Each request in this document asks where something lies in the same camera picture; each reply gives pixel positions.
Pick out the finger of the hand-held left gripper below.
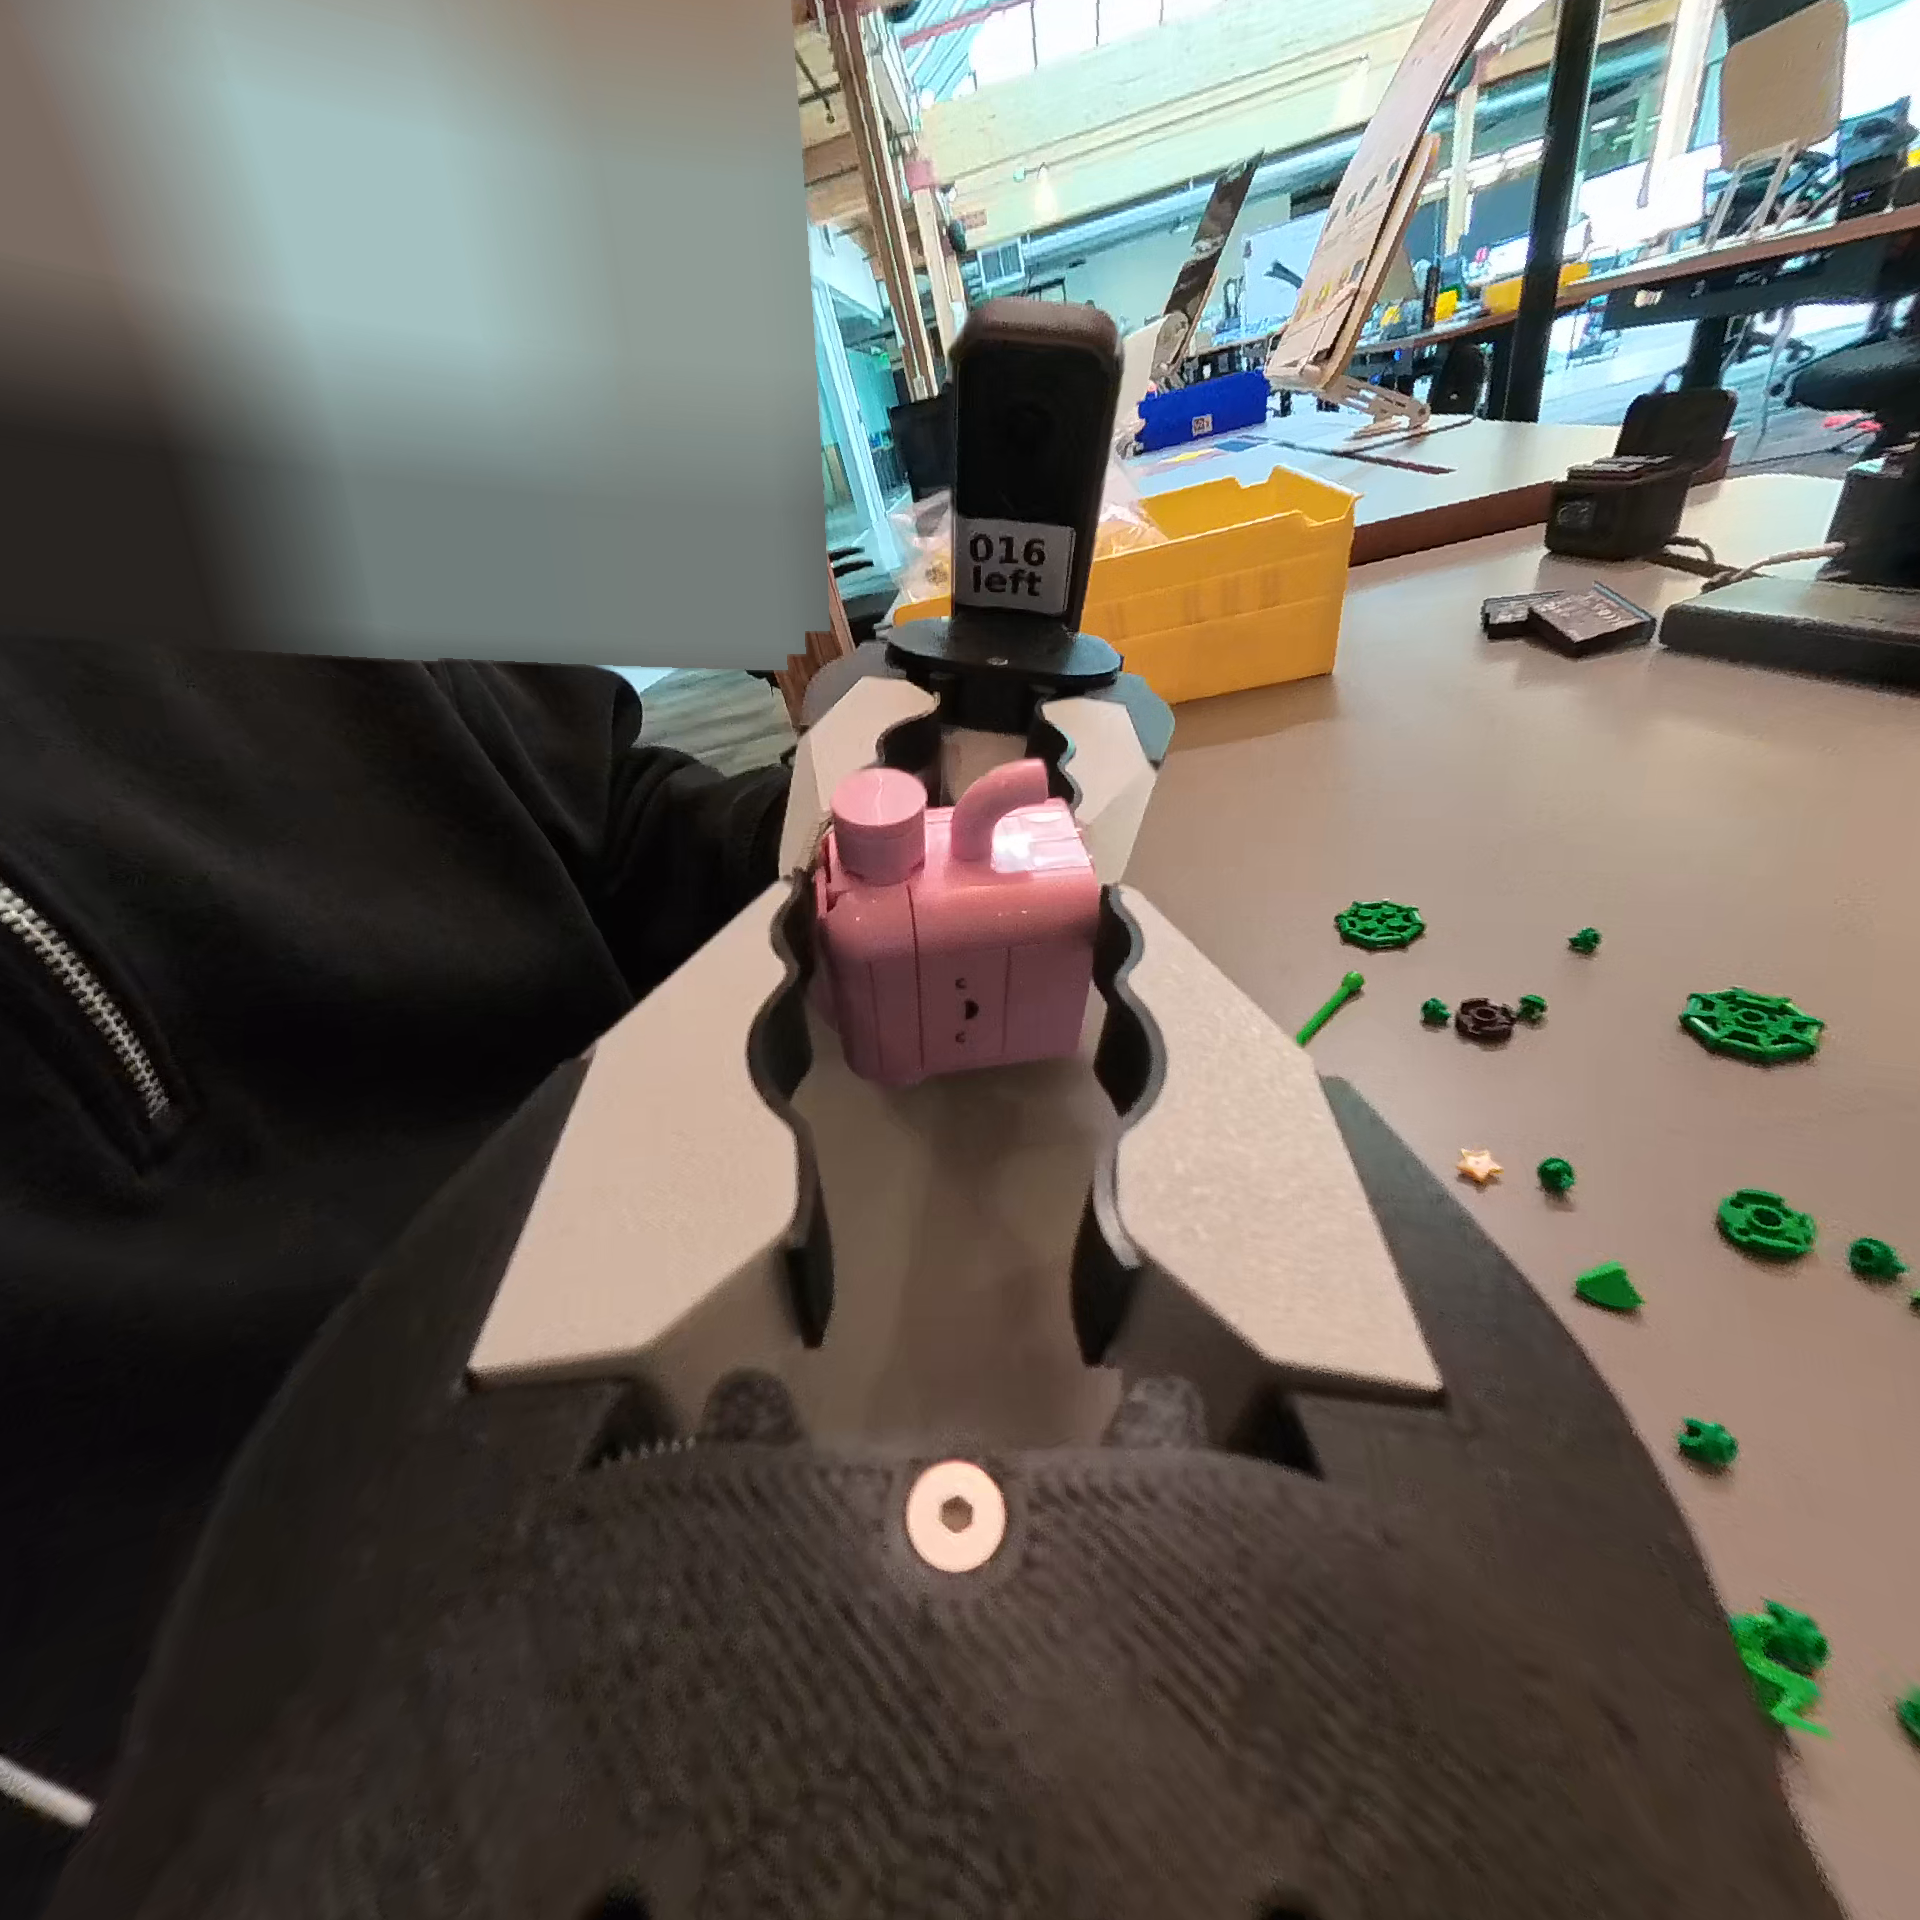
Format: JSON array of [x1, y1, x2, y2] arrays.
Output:
[[777, 680, 940, 885], [1030, 694, 1163, 888]]

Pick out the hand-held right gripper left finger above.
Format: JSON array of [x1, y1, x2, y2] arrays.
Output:
[[466, 880, 836, 1427]]

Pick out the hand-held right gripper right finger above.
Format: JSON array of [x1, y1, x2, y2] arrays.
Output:
[[1070, 880, 1447, 1445]]

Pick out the pink toy brick body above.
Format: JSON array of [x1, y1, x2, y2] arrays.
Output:
[[810, 756, 1094, 1088]]

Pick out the person's left forearm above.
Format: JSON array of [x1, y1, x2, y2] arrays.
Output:
[[599, 666, 797, 960]]

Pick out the blue storage bin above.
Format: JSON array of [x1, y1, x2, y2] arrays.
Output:
[[1136, 370, 1275, 455]]

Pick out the yellow plastic bin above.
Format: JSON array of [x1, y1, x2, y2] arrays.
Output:
[[891, 465, 1360, 707]]

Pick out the leaning dark panel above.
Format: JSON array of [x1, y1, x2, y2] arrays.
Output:
[[1163, 148, 1265, 367]]

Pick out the leaning printed board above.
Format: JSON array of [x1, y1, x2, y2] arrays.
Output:
[[1268, 0, 1502, 436]]

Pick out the grey wooden-edged table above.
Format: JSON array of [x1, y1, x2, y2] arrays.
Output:
[[1117, 421, 1628, 567]]

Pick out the person's black jacket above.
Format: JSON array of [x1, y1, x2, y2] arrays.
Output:
[[0, 636, 648, 1848]]

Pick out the black pole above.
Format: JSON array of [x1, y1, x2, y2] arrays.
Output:
[[1499, 0, 1605, 426]]

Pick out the wooden office desk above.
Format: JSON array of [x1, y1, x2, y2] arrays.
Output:
[[1186, 201, 1920, 375]]

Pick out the braided cable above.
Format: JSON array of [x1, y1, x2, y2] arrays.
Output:
[[1650, 532, 1848, 595]]

